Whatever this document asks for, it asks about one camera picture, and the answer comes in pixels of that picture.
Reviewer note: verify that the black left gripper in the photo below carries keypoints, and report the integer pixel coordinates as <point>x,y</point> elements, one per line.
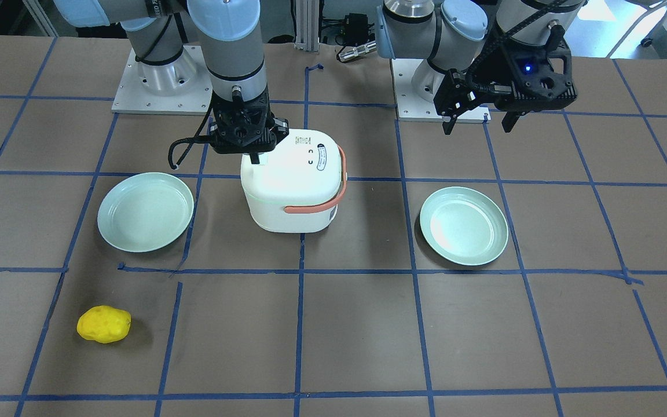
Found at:
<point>496,73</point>

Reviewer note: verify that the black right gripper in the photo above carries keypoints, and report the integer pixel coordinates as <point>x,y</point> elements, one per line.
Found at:
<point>279,127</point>

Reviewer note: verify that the green plate near right arm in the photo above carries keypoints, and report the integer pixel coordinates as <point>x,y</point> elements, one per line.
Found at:
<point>145,212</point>

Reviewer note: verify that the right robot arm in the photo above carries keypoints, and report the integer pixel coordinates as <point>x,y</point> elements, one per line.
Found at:
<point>228,32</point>

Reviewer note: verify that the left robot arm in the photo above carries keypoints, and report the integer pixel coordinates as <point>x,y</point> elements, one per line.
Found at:
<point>425,29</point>

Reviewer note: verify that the green plate near left arm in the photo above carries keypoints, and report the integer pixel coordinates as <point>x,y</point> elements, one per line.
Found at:
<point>464,226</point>

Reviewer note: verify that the white rice cooker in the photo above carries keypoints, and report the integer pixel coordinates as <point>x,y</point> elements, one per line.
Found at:
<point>297,187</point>

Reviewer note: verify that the yellow toy potato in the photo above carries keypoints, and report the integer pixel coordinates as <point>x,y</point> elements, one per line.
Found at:
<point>104,324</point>

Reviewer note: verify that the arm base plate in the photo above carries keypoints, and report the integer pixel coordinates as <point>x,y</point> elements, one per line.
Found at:
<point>179,88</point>
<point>422,86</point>

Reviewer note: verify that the aluminium frame post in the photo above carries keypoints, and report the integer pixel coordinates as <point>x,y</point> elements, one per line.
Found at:
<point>307,18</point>

